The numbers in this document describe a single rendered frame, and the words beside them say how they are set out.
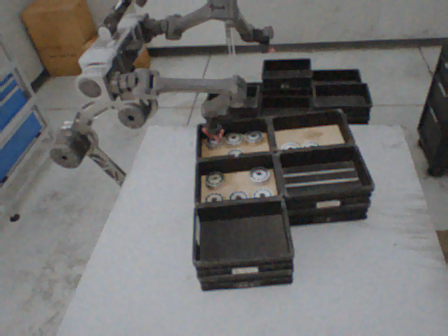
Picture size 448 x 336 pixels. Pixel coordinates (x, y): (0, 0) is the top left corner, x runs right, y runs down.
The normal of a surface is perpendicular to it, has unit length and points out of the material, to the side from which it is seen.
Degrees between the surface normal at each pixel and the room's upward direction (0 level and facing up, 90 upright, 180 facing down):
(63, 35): 91
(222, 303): 0
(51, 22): 89
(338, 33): 90
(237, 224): 0
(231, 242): 0
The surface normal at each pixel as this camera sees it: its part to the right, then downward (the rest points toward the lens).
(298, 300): -0.11, -0.72
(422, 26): -0.14, 0.70
